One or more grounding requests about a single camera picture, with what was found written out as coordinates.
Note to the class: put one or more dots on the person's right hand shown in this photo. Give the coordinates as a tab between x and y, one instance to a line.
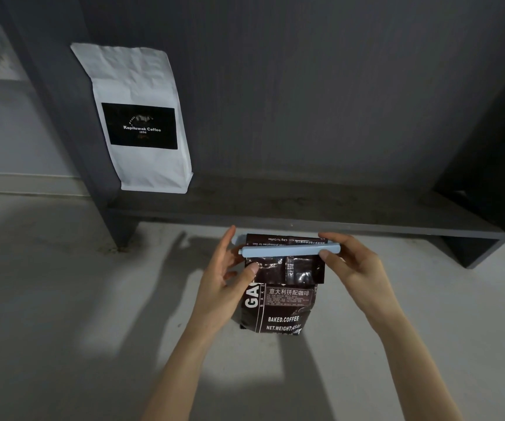
366	280

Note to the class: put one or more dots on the person's left hand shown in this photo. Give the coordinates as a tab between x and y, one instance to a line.
217	293

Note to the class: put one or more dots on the person's right thumb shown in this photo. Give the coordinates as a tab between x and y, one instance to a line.
333	265

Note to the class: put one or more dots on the person's left thumb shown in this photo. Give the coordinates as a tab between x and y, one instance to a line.
246	276

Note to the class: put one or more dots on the light blue bag sealing clip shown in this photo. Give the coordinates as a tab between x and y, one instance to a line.
279	249

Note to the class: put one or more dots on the dark brown coffee bag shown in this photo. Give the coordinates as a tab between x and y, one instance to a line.
285	306

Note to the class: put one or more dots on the person's left forearm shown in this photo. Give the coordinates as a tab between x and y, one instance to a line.
182	372

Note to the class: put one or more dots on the person's right forearm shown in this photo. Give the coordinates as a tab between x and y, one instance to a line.
414	368

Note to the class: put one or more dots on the dark grey shelf unit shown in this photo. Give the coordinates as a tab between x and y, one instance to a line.
305	109

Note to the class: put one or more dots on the white coffee bag black label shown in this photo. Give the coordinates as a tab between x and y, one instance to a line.
143	78

